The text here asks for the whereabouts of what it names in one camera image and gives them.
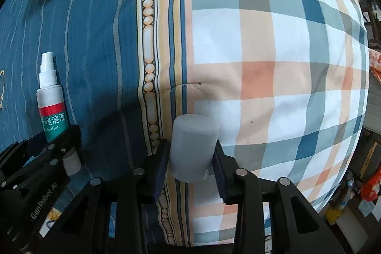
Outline white spray bottle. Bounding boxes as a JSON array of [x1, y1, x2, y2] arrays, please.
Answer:
[[35, 51, 83, 177]]

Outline white translucent bottle cap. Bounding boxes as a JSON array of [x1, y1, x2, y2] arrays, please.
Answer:
[[169, 114, 219, 183]]

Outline blue striped bed sheet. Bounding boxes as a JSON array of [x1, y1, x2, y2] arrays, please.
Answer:
[[0, 0, 191, 246]]

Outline plaid checked quilt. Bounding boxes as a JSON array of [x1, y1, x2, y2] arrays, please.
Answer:
[[136, 0, 370, 246]]

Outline orange white patterned cloth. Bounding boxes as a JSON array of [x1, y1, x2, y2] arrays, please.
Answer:
[[368, 48, 381, 83]]

